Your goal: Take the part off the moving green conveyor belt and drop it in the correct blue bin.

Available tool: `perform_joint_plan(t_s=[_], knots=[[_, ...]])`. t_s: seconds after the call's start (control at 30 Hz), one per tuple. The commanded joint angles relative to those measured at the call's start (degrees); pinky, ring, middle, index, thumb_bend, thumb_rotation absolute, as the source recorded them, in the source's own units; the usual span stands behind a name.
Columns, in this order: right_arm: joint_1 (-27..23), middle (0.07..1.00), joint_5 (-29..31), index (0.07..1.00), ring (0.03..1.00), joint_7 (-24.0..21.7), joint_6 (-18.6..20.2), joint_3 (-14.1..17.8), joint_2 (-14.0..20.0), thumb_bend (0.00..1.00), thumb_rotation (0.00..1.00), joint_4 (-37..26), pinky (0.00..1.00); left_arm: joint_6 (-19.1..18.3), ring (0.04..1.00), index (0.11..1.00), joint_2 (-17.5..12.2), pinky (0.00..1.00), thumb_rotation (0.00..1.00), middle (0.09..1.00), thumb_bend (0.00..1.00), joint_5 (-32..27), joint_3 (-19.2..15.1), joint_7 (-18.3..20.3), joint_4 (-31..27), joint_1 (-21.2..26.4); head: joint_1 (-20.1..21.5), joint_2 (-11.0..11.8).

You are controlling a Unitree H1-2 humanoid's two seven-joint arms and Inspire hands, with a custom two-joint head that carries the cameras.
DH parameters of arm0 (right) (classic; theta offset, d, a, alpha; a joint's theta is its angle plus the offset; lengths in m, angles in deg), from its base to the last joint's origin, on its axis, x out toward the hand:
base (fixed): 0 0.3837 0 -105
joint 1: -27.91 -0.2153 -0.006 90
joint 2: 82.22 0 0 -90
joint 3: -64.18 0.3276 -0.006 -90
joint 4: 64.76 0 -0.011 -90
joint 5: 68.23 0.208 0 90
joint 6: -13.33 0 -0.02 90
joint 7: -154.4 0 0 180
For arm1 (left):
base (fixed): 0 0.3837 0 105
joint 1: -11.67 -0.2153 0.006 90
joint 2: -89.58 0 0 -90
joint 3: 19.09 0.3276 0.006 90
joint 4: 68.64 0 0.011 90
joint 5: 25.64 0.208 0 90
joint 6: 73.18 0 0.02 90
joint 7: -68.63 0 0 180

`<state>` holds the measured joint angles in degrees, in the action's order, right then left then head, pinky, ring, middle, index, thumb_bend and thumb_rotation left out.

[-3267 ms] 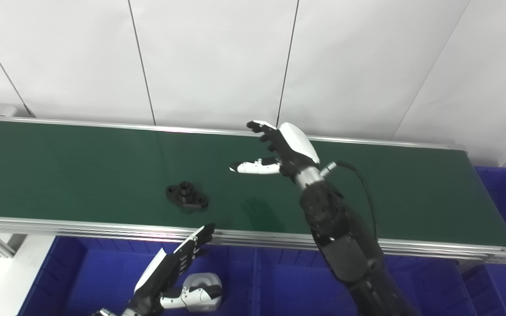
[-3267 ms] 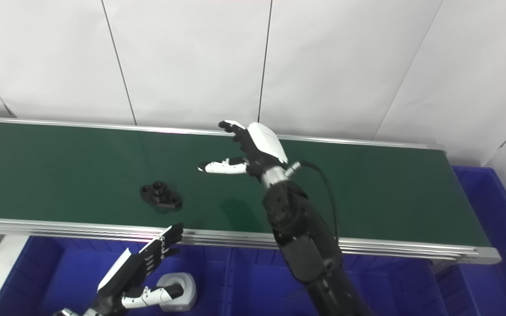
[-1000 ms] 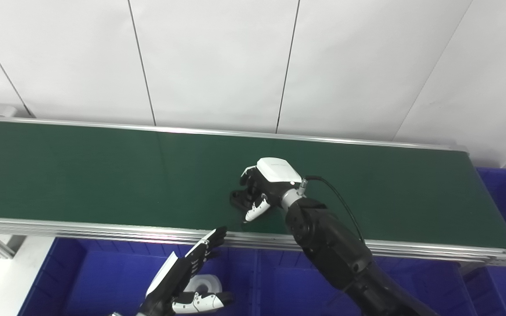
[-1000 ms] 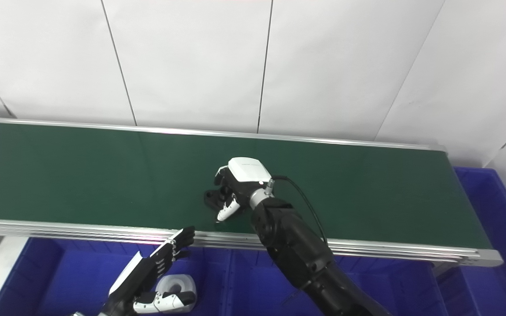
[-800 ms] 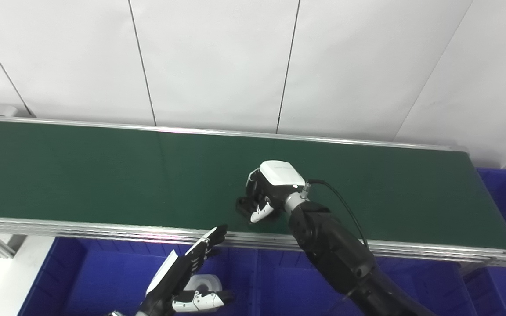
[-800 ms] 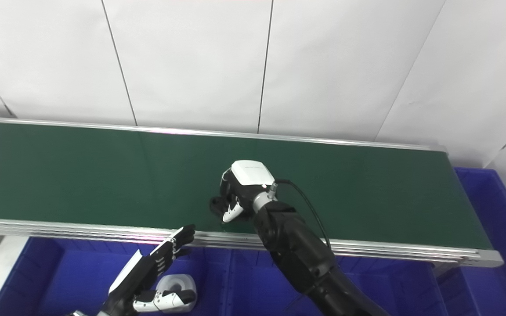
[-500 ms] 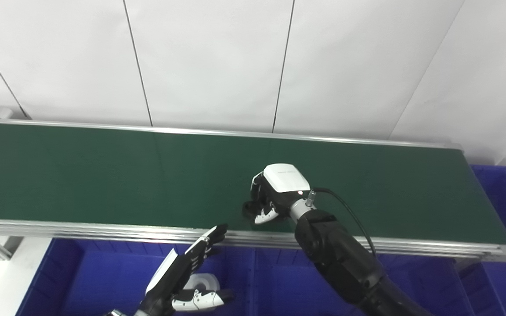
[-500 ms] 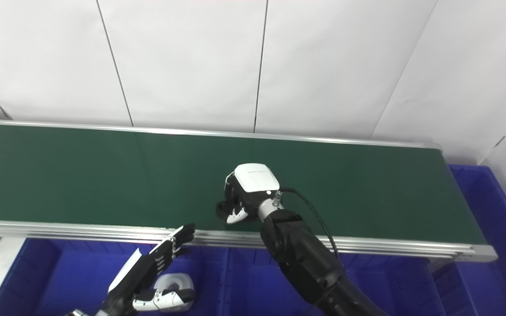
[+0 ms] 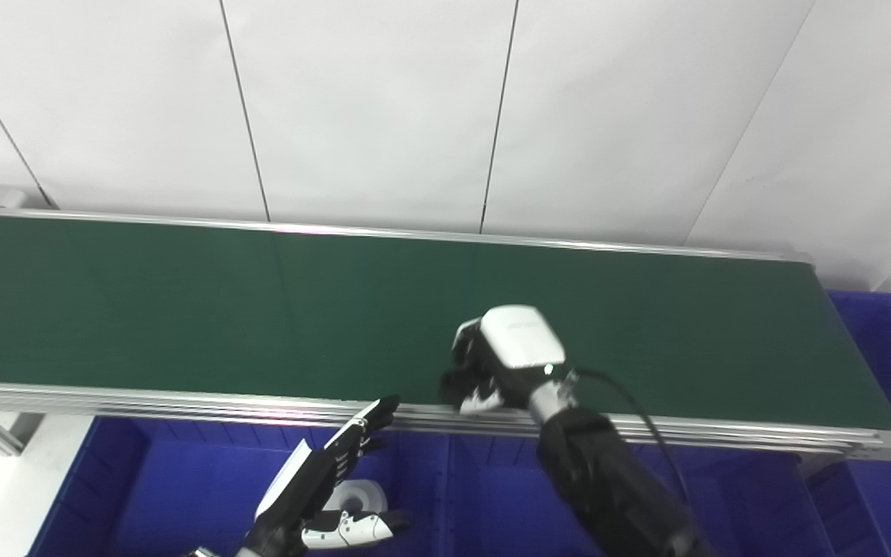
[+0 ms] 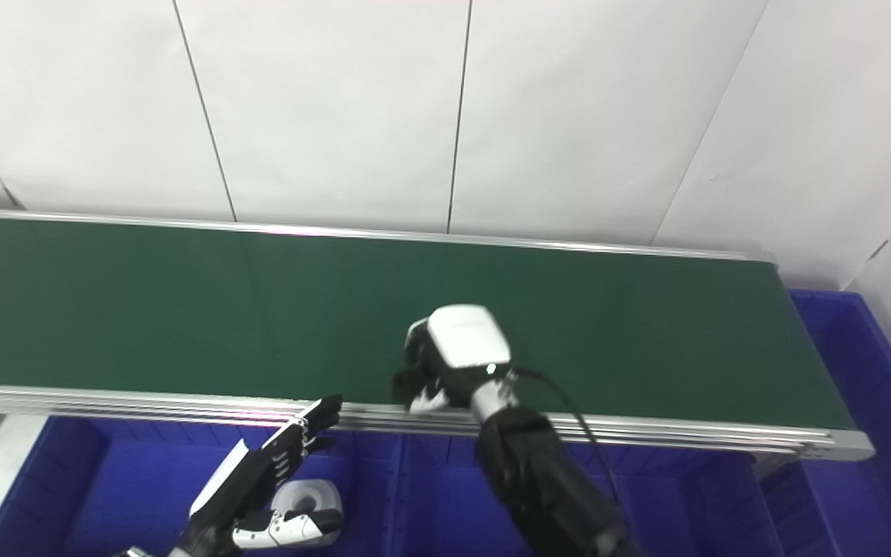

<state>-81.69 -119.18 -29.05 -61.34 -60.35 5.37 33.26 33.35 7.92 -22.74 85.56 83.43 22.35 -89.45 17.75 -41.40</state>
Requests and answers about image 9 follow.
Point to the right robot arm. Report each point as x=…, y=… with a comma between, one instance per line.
x=608, y=480

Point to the green conveyor belt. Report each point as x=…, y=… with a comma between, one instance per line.
x=260, y=309

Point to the empty blue plastic bin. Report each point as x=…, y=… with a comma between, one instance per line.
x=724, y=503

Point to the blue bin with white part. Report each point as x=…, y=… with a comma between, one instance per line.
x=175, y=495

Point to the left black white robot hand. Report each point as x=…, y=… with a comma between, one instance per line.
x=306, y=487

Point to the white cylindrical part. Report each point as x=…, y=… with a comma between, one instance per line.
x=364, y=495

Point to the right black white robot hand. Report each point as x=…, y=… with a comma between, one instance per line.
x=519, y=340

